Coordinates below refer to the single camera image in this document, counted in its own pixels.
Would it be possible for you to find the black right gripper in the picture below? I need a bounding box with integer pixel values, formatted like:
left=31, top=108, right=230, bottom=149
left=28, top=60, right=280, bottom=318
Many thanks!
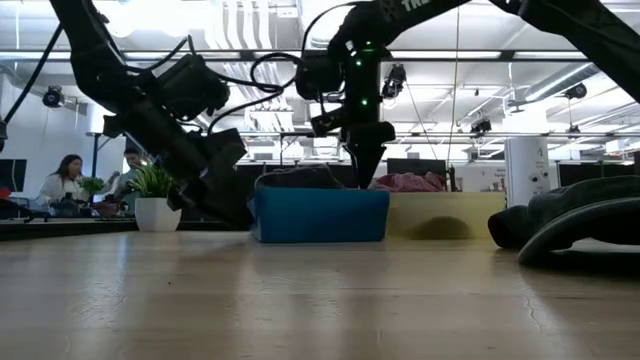
left=309, top=83, right=397, bottom=189

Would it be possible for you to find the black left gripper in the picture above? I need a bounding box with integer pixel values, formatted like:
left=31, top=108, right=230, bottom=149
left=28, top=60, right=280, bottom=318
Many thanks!
left=102, top=96, right=255, bottom=231

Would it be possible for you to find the dark grey baseball cap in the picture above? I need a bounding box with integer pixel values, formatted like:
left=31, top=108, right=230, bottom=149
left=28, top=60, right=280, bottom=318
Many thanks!
left=487, top=174, right=640, bottom=267
left=255, top=164, right=347, bottom=191

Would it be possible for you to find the blue plastic bin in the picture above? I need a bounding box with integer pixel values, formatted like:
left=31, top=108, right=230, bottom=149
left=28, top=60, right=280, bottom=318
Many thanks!
left=248, top=187, right=391, bottom=245

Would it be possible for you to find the black monitor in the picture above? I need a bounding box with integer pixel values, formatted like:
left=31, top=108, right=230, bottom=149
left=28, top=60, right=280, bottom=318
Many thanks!
left=387, top=158, right=448, bottom=177
left=0, top=158, right=29, bottom=194

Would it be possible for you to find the green plant in white pot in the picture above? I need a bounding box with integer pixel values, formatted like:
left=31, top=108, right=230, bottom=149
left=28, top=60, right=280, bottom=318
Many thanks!
left=127, top=162, right=184, bottom=233

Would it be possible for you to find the person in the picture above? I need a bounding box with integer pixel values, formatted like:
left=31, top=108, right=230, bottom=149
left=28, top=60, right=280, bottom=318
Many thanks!
left=112, top=147, right=146, bottom=211
left=38, top=153, right=109, bottom=217

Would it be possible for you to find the small green background plant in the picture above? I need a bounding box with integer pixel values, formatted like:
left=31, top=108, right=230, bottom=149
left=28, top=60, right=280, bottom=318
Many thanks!
left=77, top=175, right=106, bottom=197

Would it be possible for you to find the white pillar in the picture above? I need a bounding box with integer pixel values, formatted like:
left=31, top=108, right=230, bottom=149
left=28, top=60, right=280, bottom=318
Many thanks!
left=503, top=137, right=554, bottom=207

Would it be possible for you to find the black overhead light beam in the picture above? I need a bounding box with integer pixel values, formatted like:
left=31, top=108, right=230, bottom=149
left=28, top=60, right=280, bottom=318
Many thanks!
left=0, top=48, right=591, bottom=63

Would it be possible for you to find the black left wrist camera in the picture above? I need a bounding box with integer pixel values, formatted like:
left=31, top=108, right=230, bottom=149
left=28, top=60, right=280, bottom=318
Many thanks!
left=154, top=52, right=232, bottom=120

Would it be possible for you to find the thin hanging cable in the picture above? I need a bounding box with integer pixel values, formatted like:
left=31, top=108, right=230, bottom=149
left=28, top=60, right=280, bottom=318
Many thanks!
left=446, top=4, right=461, bottom=166

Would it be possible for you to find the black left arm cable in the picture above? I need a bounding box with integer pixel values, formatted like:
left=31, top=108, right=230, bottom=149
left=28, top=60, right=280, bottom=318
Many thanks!
left=0, top=22, right=304, bottom=136

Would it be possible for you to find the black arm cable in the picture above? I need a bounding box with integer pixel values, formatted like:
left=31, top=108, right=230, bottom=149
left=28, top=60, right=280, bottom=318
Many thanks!
left=299, top=0, right=361, bottom=57
left=0, top=22, right=304, bottom=136

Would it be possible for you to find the black background rig frame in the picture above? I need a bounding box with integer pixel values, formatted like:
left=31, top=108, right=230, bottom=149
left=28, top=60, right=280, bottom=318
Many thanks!
left=85, top=130, right=356, bottom=166

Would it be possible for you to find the white ceiling air duct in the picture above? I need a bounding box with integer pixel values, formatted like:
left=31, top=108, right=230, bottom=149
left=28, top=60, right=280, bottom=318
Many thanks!
left=298, top=0, right=346, bottom=51

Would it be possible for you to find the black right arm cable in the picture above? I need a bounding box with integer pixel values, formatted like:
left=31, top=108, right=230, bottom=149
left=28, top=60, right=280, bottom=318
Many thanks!
left=299, top=0, right=361, bottom=57

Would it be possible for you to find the black aluminium table frame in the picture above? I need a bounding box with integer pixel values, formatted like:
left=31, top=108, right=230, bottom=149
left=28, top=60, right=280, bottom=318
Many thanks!
left=0, top=218, right=251, bottom=242

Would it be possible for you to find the black partition wall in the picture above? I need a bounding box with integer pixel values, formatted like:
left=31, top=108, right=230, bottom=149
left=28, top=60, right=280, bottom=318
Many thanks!
left=558, top=162, right=640, bottom=189

